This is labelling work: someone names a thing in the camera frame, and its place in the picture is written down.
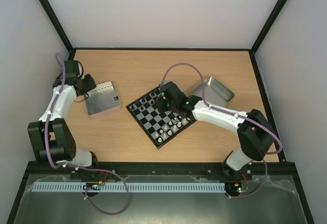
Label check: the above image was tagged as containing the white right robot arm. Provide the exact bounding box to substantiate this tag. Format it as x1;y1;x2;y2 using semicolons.
156;81;276;179

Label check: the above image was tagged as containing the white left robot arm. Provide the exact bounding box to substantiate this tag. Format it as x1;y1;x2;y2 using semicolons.
28;60;98;169

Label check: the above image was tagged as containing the pink tin with black pieces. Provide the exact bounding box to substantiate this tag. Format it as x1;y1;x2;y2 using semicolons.
84;81;122;120

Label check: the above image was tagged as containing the black and silver chessboard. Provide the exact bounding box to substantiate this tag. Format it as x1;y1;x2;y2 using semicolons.
126;87;195;149

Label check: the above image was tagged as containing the empty gold metal tin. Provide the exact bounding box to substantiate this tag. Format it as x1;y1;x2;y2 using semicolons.
204;76;235;107

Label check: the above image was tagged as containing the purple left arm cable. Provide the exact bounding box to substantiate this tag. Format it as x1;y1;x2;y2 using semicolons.
44;53;90;169

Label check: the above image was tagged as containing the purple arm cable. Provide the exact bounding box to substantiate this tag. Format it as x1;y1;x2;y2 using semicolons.
160;63;283;199
44;53;90;169

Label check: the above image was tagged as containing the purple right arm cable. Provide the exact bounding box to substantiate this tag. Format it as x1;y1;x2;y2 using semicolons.
160;63;283;199

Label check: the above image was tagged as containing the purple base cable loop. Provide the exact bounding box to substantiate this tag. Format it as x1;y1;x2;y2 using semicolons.
79;168;130;215

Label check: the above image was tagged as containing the light blue slotted cable duct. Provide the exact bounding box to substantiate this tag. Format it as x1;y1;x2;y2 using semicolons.
32;182;225;193

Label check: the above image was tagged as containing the black aluminium frame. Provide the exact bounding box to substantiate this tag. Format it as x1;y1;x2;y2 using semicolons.
0;0;327;224

